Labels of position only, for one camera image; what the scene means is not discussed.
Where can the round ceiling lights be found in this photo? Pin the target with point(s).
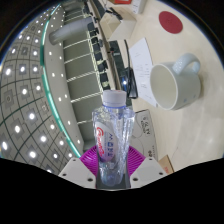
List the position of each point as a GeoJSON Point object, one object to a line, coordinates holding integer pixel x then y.
{"type": "Point", "coordinates": [31, 116]}

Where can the flat round red coaster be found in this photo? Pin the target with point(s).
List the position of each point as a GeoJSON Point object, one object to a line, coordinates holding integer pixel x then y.
{"type": "Point", "coordinates": [170, 22]}

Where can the long curved conference desk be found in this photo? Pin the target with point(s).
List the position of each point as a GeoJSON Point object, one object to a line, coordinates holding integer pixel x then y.
{"type": "Point", "coordinates": [115, 50]}

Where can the white printed paper sheet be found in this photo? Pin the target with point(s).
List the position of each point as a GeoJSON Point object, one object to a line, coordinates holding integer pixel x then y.
{"type": "Point", "coordinates": [141, 63]}

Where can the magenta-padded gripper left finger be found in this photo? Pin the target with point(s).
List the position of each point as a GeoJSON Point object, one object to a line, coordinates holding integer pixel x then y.
{"type": "Point", "coordinates": [89, 160]}

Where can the clear plastic water bottle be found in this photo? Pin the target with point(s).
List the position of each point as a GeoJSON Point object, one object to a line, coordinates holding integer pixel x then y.
{"type": "Point", "coordinates": [112, 133]}

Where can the row of black office chairs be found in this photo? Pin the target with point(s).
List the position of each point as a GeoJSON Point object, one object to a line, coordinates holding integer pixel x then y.
{"type": "Point", "coordinates": [101, 63]}

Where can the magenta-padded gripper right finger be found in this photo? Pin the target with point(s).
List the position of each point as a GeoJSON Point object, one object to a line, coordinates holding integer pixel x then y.
{"type": "Point", "coordinates": [136, 160]}

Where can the black desktop microphone unit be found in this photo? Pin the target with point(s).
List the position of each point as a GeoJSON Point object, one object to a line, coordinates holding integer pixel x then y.
{"type": "Point", "coordinates": [130, 85]}

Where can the white ceramic mug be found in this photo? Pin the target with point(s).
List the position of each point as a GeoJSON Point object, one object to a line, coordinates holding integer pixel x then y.
{"type": "Point", "coordinates": [185, 93]}

